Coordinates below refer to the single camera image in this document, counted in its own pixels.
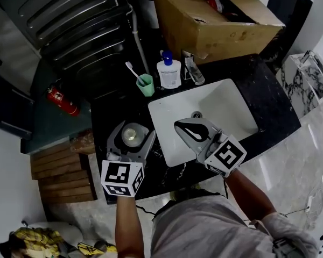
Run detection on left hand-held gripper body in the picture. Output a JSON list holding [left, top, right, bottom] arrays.
[[101, 150, 148, 198]]

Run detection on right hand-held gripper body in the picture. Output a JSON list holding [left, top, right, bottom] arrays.
[[195, 131, 248, 178]]

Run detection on grey round bottle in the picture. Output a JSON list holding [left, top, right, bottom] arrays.
[[121, 122, 150, 148]]

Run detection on person's left forearm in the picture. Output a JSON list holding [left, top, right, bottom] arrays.
[[114, 196, 146, 258]]

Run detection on person's right forearm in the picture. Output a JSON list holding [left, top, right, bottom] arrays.
[[224, 169, 277, 223]]

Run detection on white sink basin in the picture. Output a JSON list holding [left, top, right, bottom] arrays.
[[148, 78, 259, 168]]

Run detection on black sink counter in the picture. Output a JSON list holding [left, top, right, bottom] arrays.
[[90, 53, 303, 205]]

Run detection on brown plastic bag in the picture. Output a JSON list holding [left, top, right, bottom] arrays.
[[69, 128, 96, 156]]

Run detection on stack of wooden planks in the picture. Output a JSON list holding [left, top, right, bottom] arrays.
[[30, 143, 98, 204]]

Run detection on chrome faucet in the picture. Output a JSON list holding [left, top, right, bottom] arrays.
[[180, 49, 206, 86]]

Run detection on green cup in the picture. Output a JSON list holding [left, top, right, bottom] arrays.
[[136, 73, 155, 97]]

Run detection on white pump dispenser blue cap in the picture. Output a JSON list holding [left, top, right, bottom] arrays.
[[156, 50, 182, 90]]

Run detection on red fire extinguisher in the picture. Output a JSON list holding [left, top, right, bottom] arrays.
[[46, 85, 81, 117]]

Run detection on white toothbrush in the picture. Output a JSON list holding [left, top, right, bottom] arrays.
[[124, 61, 146, 87]]

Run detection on person's grey shirt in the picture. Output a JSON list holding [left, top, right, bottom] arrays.
[[150, 189, 320, 258]]

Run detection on yellow black packet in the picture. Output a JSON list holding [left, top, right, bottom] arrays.
[[77, 241, 118, 255]]

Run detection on large cardboard box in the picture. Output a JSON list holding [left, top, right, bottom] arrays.
[[150, 0, 286, 66]]

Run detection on yellow checked cloth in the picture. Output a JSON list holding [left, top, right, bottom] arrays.
[[8, 226, 65, 258]]

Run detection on dark grey washing machine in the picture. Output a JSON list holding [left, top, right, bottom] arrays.
[[0, 0, 133, 99]]

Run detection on red can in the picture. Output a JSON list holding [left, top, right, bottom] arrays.
[[205, 0, 224, 13]]

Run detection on grey cabinet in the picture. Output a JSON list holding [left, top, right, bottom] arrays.
[[0, 0, 41, 97]]

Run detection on dark cabinet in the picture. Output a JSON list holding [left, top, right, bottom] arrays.
[[267, 0, 314, 41]]

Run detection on black floor cable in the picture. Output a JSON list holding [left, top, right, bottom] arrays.
[[135, 204, 157, 221]]

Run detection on thin floor cable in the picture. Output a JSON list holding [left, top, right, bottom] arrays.
[[284, 205, 311, 218]]

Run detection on white marble pedestal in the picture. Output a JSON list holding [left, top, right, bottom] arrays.
[[275, 49, 323, 118]]

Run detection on white drain hose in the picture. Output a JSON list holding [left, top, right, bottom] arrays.
[[128, 8, 151, 75]]

